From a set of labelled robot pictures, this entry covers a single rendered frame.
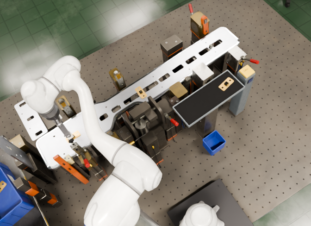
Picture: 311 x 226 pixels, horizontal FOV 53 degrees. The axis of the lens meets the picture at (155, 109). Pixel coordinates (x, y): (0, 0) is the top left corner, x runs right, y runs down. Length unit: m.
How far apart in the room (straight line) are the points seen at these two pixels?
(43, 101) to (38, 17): 2.68
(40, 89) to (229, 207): 1.17
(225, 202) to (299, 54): 1.20
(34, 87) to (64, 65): 0.16
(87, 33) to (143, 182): 2.69
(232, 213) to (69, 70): 1.14
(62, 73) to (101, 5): 2.51
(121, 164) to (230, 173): 0.98
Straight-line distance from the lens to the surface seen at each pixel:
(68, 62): 1.43
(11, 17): 4.18
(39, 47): 3.70
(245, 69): 1.73
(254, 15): 2.63
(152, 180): 1.11
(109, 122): 1.79
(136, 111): 1.58
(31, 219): 1.74
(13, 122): 2.41
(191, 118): 1.57
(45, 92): 1.39
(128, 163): 1.12
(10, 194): 1.82
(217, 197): 1.86
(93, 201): 1.12
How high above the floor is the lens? 2.58
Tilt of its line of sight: 62 degrees down
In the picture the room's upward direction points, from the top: 13 degrees counter-clockwise
